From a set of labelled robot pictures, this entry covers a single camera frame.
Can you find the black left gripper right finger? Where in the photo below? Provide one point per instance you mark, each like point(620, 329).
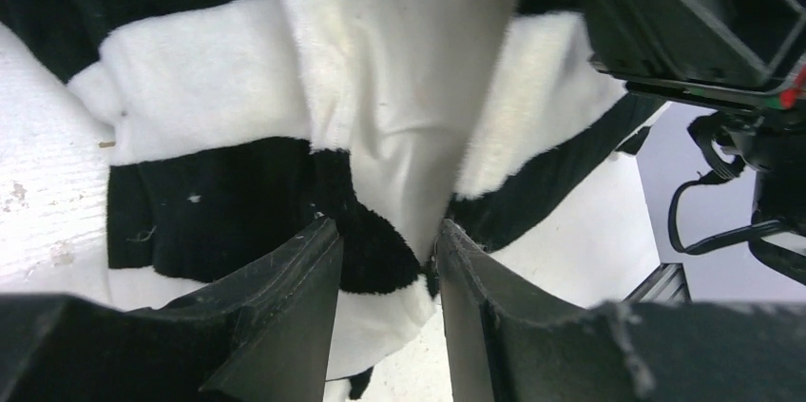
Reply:
point(508, 340)

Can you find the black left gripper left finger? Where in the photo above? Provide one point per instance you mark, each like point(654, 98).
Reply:
point(262, 333)

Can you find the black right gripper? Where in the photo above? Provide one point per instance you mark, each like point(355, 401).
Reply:
point(744, 61)

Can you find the black white striped pillowcase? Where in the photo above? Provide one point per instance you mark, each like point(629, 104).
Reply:
point(235, 123)

